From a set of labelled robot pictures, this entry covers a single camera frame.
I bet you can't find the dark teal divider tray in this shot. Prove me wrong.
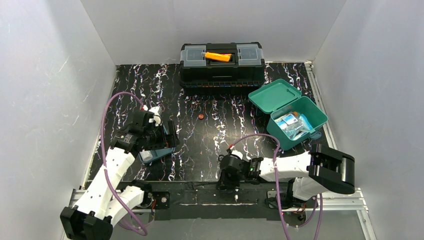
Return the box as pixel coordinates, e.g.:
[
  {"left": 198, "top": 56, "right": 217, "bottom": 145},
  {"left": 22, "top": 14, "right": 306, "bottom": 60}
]
[{"left": 138, "top": 147, "right": 175, "bottom": 165}]

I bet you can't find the large blue white packet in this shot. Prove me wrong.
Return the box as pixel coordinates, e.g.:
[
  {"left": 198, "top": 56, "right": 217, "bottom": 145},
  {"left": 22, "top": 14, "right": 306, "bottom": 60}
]
[{"left": 284, "top": 114, "right": 313, "bottom": 141}]

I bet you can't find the white medicine bottle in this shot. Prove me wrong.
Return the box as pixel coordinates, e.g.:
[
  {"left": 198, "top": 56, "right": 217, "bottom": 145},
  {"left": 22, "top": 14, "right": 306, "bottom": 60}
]
[{"left": 139, "top": 150, "right": 153, "bottom": 164}]

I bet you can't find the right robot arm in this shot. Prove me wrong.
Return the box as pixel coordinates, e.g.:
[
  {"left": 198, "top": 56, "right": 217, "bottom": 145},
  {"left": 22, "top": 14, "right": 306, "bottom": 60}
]
[{"left": 216, "top": 144, "right": 355, "bottom": 210}]

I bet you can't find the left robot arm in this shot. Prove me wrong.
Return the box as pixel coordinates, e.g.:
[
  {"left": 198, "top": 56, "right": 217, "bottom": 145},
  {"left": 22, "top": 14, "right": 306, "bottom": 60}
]
[{"left": 60, "top": 106, "right": 179, "bottom": 240}]

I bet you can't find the green medicine box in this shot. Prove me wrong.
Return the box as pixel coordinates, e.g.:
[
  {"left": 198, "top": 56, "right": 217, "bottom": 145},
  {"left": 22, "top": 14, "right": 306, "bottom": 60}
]
[{"left": 248, "top": 79, "right": 328, "bottom": 151}]

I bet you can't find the black toolbox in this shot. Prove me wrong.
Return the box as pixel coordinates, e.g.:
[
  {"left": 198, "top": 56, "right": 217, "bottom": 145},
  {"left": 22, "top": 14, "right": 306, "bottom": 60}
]
[{"left": 179, "top": 42, "right": 265, "bottom": 89}]

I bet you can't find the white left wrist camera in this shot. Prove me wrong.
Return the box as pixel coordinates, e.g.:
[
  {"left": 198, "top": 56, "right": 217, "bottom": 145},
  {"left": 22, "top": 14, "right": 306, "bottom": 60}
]
[{"left": 143, "top": 106, "right": 163, "bottom": 127}]

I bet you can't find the aluminium rail frame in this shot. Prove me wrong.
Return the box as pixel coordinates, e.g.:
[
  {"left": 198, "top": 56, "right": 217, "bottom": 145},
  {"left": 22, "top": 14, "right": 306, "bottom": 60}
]
[{"left": 62, "top": 61, "right": 379, "bottom": 240}]

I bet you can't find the orange toolbox handle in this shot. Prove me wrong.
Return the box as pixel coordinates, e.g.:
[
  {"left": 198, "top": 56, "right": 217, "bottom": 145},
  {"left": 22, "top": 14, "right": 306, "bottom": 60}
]
[{"left": 203, "top": 52, "right": 232, "bottom": 62}]

